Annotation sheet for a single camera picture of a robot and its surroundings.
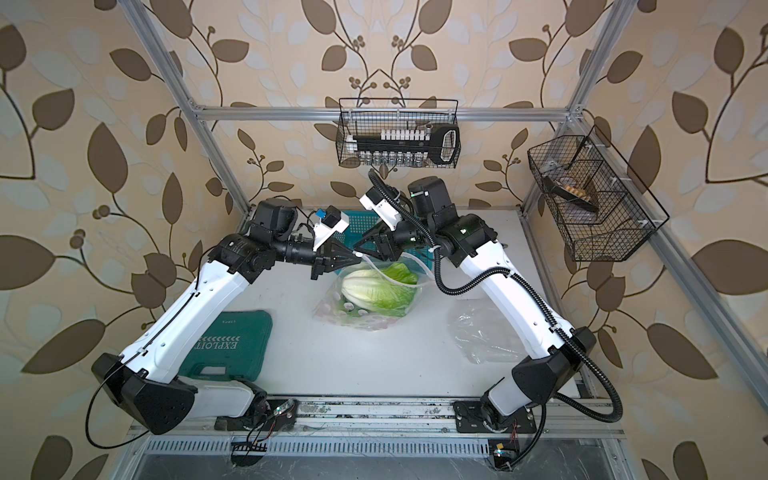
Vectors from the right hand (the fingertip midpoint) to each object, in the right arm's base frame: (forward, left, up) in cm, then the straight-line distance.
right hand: (361, 241), depth 65 cm
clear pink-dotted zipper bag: (-7, +9, -18) cm, 21 cm away
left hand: (-2, +2, -1) cm, 3 cm away
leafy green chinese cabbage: (-8, -8, -7) cm, 13 cm away
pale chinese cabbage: (-7, -3, -11) cm, 13 cm away
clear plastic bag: (-9, -32, -31) cm, 46 cm away
